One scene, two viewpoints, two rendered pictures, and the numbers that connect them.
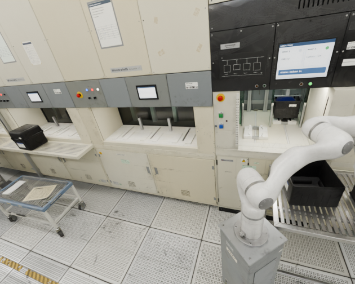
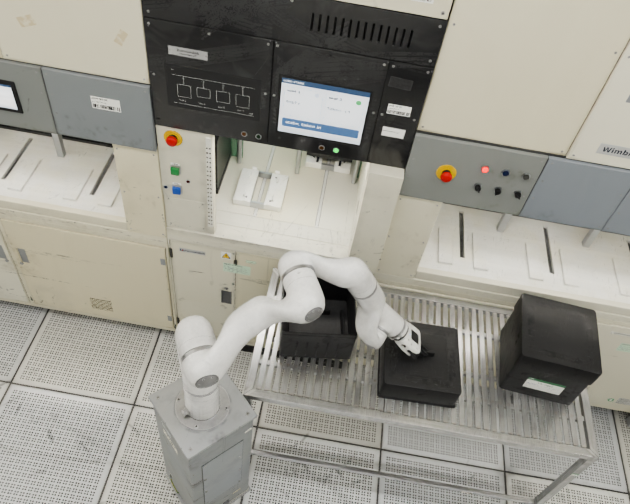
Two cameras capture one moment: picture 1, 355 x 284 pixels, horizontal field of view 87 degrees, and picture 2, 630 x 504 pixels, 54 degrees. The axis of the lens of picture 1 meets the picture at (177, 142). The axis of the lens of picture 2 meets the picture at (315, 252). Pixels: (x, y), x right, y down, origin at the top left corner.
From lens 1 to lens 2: 1.02 m
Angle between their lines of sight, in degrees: 26
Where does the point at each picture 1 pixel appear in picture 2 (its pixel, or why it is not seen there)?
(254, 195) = (190, 371)
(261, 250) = (211, 435)
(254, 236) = (203, 415)
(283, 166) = (236, 328)
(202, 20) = not seen: outside the picture
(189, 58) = (98, 51)
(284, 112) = not seen: hidden behind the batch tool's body
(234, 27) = (194, 23)
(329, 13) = (360, 54)
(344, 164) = (393, 277)
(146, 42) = not seen: outside the picture
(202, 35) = (125, 16)
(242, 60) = (213, 84)
